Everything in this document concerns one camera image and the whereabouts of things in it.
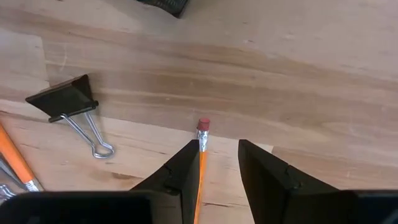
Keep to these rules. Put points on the orange pencil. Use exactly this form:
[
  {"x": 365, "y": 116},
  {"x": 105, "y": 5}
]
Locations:
[
  {"x": 202, "y": 168},
  {"x": 14, "y": 158}
]

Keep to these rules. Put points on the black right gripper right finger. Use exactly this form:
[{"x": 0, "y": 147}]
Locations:
[{"x": 264, "y": 180}]

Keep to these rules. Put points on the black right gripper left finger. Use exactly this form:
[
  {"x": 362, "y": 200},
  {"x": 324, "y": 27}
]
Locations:
[{"x": 183, "y": 174}]

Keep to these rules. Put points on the black mesh desk organizer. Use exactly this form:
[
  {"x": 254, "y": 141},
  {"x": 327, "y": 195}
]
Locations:
[{"x": 168, "y": 6}]

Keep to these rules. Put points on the black binder clip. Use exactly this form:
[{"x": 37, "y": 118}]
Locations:
[
  {"x": 6, "y": 191},
  {"x": 62, "y": 96}
]

